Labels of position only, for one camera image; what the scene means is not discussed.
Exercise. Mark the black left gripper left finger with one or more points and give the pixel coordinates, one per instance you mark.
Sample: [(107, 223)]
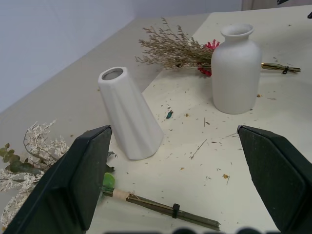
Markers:
[(63, 185)]

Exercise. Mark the white dried flower bouquet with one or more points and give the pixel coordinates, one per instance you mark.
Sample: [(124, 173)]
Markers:
[(36, 156)]

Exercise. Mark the white round bottle vase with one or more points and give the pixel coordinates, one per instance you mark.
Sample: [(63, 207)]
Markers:
[(234, 70)]

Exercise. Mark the white tapered ribbed vase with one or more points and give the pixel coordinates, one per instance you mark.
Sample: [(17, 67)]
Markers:
[(129, 114)]

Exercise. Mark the brown dried flower bouquet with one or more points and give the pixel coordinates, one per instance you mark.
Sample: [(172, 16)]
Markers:
[(175, 50)]

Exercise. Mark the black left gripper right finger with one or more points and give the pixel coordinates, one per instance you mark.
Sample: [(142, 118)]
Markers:
[(278, 175)]

